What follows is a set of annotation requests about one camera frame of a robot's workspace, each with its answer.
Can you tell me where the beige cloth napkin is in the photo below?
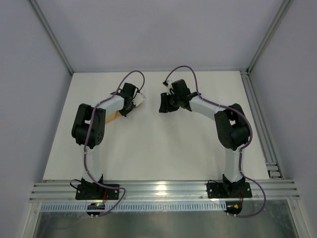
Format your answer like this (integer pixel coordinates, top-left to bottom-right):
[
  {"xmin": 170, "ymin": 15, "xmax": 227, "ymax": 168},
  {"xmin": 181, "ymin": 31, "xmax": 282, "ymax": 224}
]
[{"xmin": 106, "ymin": 102, "xmax": 136, "ymax": 123}]

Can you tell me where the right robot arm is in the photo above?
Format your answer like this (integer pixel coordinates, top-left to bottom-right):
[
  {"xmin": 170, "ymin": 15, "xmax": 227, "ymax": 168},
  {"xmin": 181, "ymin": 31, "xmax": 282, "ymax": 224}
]
[{"xmin": 159, "ymin": 79, "xmax": 252, "ymax": 198}]

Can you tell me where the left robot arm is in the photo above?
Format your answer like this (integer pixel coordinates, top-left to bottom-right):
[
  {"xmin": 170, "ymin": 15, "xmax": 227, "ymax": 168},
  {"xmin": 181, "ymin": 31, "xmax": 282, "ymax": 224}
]
[{"xmin": 71, "ymin": 83, "xmax": 144, "ymax": 200}]

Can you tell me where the left controller board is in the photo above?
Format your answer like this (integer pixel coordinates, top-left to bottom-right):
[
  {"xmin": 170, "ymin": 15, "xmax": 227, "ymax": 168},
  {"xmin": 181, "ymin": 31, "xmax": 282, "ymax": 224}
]
[{"xmin": 86, "ymin": 202, "xmax": 106, "ymax": 219}]

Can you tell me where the controller board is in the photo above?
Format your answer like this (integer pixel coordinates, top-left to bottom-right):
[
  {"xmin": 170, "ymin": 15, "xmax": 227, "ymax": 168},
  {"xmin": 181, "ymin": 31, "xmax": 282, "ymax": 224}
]
[
  {"xmin": 86, "ymin": 202, "xmax": 106, "ymax": 219},
  {"xmin": 224, "ymin": 202, "xmax": 243, "ymax": 217}
]

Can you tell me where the right controller board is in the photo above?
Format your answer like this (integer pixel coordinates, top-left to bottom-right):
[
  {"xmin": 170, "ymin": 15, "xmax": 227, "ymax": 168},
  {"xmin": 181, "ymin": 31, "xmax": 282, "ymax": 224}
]
[{"xmin": 224, "ymin": 202, "xmax": 243, "ymax": 217}]

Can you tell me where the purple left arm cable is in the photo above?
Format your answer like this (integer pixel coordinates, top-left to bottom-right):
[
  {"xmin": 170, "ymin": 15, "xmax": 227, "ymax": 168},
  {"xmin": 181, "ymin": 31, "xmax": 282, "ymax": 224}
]
[{"xmin": 83, "ymin": 70, "xmax": 146, "ymax": 230}]

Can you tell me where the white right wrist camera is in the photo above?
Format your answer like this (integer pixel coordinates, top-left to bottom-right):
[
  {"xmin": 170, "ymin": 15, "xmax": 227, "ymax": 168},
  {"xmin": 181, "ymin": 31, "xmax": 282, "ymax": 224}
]
[{"xmin": 162, "ymin": 80, "xmax": 174, "ymax": 95}]

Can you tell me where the left rear aluminium post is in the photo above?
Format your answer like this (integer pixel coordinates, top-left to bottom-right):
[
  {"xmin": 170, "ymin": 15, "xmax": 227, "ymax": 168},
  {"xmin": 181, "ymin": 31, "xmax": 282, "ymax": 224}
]
[{"xmin": 27, "ymin": 0, "xmax": 74, "ymax": 76}]

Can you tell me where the aluminium post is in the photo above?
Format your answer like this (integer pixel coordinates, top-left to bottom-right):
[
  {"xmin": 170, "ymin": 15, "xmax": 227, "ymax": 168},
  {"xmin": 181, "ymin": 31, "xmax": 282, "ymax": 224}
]
[
  {"xmin": 27, "ymin": 0, "xmax": 74, "ymax": 76},
  {"xmin": 246, "ymin": 0, "xmax": 294, "ymax": 74}
]

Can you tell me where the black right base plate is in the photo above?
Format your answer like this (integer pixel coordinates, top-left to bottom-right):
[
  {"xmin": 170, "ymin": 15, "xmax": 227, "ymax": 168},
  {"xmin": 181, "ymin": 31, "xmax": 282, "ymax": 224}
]
[{"xmin": 206, "ymin": 181, "xmax": 253, "ymax": 199}]

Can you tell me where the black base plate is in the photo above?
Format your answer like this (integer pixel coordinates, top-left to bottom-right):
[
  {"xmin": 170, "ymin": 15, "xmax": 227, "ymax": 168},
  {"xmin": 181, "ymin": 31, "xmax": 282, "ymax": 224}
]
[
  {"xmin": 206, "ymin": 181, "xmax": 253, "ymax": 199},
  {"xmin": 75, "ymin": 183, "xmax": 119, "ymax": 200}
]

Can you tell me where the aluminium frame rail right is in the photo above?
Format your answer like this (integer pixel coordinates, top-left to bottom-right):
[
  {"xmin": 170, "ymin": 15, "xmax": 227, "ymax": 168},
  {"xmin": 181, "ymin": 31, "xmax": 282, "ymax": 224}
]
[{"xmin": 240, "ymin": 70, "xmax": 284, "ymax": 179}]

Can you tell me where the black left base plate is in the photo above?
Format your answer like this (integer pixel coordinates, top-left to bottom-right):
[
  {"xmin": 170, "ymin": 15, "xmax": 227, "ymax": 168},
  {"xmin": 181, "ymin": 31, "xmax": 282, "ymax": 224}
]
[{"xmin": 75, "ymin": 183, "xmax": 119, "ymax": 200}]

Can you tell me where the slotted cable duct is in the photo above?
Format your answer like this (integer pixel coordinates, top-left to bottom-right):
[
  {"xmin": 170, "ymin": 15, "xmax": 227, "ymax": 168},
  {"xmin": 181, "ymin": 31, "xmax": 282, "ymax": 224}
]
[{"xmin": 40, "ymin": 200, "xmax": 226, "ymax": 212}]

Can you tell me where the front aluminium rail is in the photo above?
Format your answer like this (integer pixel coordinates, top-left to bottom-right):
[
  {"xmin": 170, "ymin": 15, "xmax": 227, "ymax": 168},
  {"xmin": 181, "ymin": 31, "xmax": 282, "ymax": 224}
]
[{"xmin": 29, "ymin": 179, "xmax": 300, "ymax": 202}]

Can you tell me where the right rear aluminium post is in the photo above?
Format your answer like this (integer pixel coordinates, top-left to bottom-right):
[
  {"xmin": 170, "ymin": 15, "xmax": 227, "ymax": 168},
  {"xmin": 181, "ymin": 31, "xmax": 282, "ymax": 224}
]
[{"xmin": 246, "ymin": 0, "xmax": 294, "ymax": 74}]

